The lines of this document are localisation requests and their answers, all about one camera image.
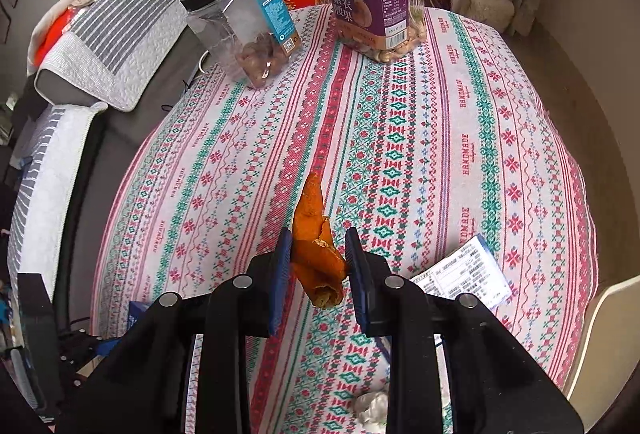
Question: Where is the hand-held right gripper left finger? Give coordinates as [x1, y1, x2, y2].
[55, 228, 293, 434]

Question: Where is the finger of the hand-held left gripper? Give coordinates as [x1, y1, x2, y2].
[59, 330, 123, 387]

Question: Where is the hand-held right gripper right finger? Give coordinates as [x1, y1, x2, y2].
[344, 228, 585, 434]

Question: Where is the orange peel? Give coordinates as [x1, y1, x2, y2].
[291, 170, 348, 309]

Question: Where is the blue milk carton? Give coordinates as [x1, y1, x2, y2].
[379, 234, 512, 365]

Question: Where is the crumpled white tissue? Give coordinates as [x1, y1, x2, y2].
[354, 390, 392, 426]

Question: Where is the striped quilted seat cover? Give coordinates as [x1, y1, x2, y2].
[7, 101, 109, 297]

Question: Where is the dark grey sofa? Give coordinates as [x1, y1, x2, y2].
[0, 0, 213, 319]

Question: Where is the clear jar with blue label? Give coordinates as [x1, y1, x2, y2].
[179, 0, 302, 89]

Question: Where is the grey striped quilted blanket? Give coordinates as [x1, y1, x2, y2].
[37, 0, 201, 112]

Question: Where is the white bag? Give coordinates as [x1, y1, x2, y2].
[460, 0, 516, 33]

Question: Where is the red cloth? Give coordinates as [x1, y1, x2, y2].
[32, 6, 81, 64]

